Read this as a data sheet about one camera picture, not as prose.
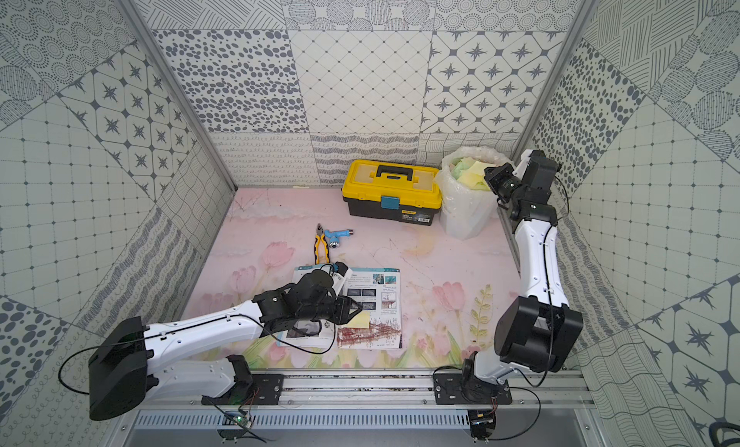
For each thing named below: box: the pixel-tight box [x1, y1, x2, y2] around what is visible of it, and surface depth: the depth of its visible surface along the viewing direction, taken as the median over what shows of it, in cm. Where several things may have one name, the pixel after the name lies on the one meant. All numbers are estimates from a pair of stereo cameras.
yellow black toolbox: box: [342, 158, 443, 227], surface depth 103 cm
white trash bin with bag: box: [434, 146, 514, 241], surface depth 89 cm
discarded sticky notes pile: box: [449, 157, 497, 192], surface depth 87 cm
